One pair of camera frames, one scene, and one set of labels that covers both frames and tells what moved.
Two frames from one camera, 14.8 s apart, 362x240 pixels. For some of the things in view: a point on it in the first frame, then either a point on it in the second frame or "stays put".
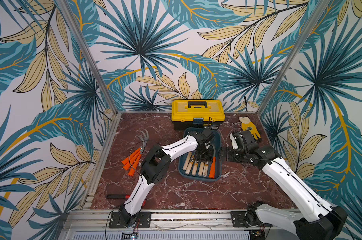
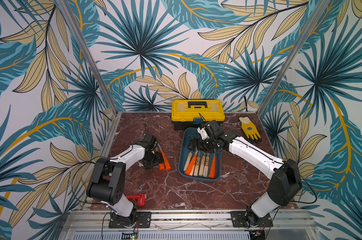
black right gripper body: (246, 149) to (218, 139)
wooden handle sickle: (201, 168) to (206, 165)
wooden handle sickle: (189, 165) to (197, 165)
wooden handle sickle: (194, 168) to (201, 170)
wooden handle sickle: (187, 161) stays put
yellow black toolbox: (197, 113) stays put
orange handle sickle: (212, 172) stays put
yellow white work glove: (247, 125) stays put
